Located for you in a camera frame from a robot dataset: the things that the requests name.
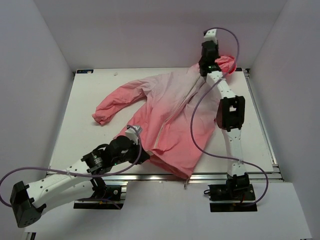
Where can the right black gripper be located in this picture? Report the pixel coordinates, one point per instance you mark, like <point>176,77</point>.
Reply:
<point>218,55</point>

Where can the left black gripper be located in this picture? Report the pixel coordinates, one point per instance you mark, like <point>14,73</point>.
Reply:
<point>144,156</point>

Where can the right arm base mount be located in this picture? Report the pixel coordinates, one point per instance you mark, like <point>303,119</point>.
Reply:
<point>236,195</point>

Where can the wrist white camera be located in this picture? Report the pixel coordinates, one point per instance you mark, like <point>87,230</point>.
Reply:
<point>210,35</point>
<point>133,133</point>

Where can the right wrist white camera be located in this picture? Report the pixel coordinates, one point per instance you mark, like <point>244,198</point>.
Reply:
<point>210,35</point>

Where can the aluminium table front rail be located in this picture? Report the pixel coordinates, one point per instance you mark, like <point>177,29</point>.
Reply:
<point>194,177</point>

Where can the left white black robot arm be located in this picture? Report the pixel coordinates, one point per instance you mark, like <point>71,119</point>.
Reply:
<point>81,180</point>

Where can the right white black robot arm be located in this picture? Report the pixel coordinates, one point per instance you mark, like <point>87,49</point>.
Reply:
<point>230,115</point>

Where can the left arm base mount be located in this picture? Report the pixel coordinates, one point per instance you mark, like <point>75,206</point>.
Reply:
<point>99,194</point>

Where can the blue label sticker left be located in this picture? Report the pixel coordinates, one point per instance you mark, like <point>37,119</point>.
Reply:
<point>84,71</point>

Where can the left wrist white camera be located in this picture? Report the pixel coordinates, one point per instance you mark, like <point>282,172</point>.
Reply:
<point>133,133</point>

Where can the pink hooded jacket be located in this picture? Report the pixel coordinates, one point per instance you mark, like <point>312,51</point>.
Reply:
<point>177,119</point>

